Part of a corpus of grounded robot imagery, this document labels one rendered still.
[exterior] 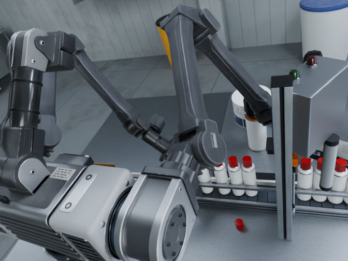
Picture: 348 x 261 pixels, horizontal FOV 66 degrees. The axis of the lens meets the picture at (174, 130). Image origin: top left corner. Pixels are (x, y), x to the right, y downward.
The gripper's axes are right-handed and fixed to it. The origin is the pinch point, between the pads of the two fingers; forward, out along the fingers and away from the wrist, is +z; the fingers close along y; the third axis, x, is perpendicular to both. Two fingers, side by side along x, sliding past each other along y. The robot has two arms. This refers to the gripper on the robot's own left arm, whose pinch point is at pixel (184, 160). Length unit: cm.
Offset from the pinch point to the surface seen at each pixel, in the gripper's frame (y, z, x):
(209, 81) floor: 243, 37, 116
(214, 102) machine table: 74, 13, 20
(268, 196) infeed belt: 0.4, 35.1, -11.3
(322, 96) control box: -13, 2, -60
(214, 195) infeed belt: -2.0, 20.6, 5.4
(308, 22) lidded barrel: 258, 74, -11
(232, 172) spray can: -1.5, 15.3, -12.2
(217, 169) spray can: -1.1, 10.9, -8.5
